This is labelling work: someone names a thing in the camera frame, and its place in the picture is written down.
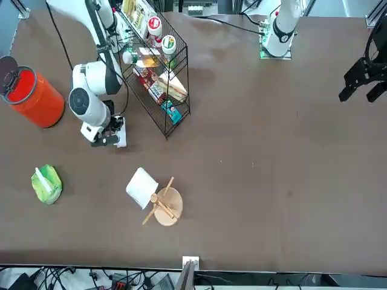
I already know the red blue white cookie pack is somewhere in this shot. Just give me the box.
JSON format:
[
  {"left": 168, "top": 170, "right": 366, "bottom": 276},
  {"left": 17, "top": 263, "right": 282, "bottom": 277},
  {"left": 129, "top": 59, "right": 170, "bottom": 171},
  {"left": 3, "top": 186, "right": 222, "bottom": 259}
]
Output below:
[{"left": 147, "top": 80, "right": 167, "bottom": 105}]

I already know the wooden mug tree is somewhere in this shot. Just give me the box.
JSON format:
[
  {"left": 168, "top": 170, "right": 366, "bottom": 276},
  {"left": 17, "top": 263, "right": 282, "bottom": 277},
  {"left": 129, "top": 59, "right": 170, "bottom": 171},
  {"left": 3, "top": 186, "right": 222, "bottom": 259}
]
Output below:
[{"left": 141, "top": 176, "right": 184, "bottom": 227}]

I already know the yellow snack packet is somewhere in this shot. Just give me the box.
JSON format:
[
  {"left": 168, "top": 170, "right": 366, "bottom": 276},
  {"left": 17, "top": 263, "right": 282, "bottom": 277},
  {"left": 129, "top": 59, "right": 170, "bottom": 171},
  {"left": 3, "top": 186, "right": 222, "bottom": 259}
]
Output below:
[{"left": 120, "top": 0, "right": 149, "bottom": 31}]

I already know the orange round bin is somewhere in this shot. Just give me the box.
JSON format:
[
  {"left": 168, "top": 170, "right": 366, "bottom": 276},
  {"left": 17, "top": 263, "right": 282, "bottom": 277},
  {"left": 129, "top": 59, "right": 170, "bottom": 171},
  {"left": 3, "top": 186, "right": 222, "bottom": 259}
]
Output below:
[{"left": 0, "top": 65, "right": 66, "bottom": 129}]

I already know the black wire shelf rack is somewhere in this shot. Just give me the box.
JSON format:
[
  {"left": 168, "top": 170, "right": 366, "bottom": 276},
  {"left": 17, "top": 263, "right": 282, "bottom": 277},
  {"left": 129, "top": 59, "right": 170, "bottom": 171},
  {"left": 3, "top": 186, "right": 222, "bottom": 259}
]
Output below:
[{"left": 113, "top": 0, "right": 192, "bottom": 140}]

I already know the green tissue pack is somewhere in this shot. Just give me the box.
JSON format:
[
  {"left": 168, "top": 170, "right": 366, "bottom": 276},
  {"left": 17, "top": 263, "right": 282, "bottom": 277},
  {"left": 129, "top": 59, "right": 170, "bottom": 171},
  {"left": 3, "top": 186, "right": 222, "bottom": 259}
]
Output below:
[{"left": 30, "top": 164, "right": 63, "bottom": 206}]

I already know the orange juice bottle white cap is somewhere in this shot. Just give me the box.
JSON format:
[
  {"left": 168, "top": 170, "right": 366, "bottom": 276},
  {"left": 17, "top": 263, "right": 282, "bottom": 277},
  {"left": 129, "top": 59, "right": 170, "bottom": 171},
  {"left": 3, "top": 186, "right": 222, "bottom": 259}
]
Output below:
[{"left": 122, "top": 50, "right": 161, "bottom": 69}]

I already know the teal snack pack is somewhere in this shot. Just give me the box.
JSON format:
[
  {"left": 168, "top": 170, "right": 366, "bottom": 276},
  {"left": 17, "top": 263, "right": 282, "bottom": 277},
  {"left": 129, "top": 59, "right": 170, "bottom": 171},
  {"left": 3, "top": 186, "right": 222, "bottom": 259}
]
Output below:
[{"left": 160, "top": 100, "right": 184, "bottom": 125}]

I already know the white jar red label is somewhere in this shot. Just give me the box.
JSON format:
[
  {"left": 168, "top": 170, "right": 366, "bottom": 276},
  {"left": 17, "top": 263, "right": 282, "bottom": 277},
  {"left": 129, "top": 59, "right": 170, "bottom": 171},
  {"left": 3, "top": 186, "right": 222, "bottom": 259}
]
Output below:
[{"left": 147, "top": 16, "right": 164, "bottom": 49}]

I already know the long black power brick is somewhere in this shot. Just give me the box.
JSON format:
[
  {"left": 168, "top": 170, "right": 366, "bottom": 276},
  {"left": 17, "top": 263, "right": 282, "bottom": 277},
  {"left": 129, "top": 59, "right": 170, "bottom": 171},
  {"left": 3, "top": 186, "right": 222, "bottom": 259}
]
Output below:
[{"left": 7, "top": 271, "right": 37, "bottom": 290}]

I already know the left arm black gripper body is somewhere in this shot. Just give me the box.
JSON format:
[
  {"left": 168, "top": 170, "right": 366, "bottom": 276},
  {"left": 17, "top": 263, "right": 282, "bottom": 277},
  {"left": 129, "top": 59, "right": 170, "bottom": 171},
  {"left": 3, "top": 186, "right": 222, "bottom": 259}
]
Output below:
[{"left": 364, "top": 45, "right": 387, "bottom": 82}]

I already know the red biscuit pack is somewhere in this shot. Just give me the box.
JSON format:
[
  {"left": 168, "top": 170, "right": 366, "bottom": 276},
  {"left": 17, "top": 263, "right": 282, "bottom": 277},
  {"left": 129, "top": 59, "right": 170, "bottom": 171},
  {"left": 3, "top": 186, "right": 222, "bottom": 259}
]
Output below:
[{"left": 132, "top": 65, "right": 160, "bottom": 90}]

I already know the white mug with face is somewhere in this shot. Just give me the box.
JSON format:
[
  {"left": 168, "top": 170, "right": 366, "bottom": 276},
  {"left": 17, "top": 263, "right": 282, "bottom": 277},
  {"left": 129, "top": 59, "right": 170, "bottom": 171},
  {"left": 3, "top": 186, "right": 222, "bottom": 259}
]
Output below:
[{"left": 125, "top": 167, "right": 160, "bottom": 211}]

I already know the grey round bin lid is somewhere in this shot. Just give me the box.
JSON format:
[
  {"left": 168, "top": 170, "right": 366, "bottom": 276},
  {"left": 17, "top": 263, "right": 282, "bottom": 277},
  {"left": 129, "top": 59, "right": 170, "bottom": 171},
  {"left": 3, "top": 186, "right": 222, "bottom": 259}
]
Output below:
[{"left": 0, "top": 56, "right": 21, "bottom": 94}]

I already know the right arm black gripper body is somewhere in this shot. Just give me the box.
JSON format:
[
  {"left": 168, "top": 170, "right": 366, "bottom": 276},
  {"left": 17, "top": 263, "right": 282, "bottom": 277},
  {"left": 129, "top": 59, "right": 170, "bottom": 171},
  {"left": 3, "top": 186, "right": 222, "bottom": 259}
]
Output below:
[{"left": 98, "top": 120, "right": 118, "bottom": 138}]

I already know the white paper tissue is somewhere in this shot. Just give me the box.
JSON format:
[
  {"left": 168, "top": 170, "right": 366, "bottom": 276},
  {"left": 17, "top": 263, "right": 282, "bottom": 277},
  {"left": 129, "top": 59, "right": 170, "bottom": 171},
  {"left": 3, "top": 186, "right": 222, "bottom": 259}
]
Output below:
[
  {"left": 112, "top": 125, "right": 129, "bottom": 149},
  {"left": 34, "top": 167, "right": 51, "bottom": 194}
]

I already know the red black plug adapter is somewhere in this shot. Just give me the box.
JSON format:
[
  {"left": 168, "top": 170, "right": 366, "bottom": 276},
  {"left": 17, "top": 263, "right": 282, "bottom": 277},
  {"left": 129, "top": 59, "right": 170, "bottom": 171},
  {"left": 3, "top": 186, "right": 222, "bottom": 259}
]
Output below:
[{"left": 111, "top": 273, "right": 128, "bottom": 290}]

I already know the wrapped sandwich packet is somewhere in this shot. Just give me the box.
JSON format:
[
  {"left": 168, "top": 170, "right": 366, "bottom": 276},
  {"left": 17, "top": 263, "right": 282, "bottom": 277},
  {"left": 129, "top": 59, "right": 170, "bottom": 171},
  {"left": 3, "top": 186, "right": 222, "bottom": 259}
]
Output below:
[{"left": 158, "top": 71, "right": 189, "bottom": 102}]

